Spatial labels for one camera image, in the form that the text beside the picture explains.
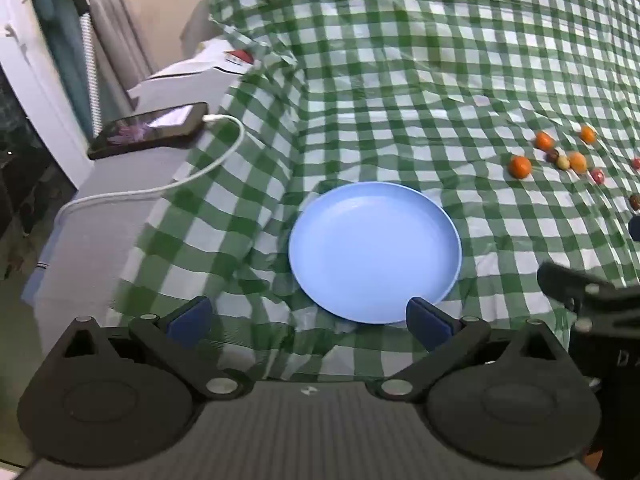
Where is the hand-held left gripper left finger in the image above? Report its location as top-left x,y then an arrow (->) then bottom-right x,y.
52,296 -> 253,402

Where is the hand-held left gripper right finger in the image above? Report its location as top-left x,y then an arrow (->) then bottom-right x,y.
365,297 -> 573,403

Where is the blue plate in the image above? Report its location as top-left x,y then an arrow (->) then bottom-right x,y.
288,182 -> 462,324

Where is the grey mattress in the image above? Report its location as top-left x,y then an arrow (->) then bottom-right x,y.
22,67 -> 251,356

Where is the black smartphone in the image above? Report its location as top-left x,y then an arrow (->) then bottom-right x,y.
87,102 -> 209,161

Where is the green white checked tablecloth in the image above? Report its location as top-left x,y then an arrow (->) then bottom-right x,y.
107,0 -> 640,381

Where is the white printed pillow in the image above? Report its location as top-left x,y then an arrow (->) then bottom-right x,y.
145,37 -> 256,81

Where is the checkered patterned pole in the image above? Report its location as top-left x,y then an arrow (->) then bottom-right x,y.
80,15 -> 101,136

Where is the teal curtain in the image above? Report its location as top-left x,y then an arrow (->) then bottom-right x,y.
27,0 -> 96,141

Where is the grey curtain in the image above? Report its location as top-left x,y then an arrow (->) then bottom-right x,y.
82,0 -> 153,91

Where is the white charging cable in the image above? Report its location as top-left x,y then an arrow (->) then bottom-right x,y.
52,114 -> 246,231

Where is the white window frame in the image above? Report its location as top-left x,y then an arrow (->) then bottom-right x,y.
0,0 -> 93,191

